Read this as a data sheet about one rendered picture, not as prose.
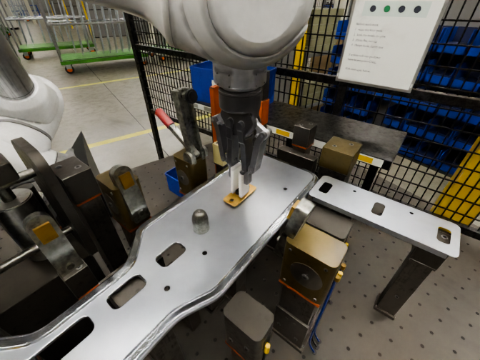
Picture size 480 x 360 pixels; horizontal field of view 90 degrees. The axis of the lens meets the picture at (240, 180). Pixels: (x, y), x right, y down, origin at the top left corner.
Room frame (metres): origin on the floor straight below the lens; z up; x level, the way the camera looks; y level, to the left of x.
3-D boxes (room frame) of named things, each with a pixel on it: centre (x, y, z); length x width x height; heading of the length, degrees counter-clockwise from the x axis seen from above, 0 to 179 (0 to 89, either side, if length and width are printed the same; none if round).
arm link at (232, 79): (0.43, 0.00, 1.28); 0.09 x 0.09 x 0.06
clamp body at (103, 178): (0.41, 0.27, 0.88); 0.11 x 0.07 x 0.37; 52
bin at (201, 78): (1.00, 0.03, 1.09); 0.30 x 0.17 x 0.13; 58
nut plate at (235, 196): (0.43, 0.00, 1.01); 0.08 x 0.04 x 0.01; 142
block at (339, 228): (0.36, -0.21, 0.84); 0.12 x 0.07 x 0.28; 52
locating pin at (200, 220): (0.33, 0.08, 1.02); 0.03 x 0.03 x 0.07
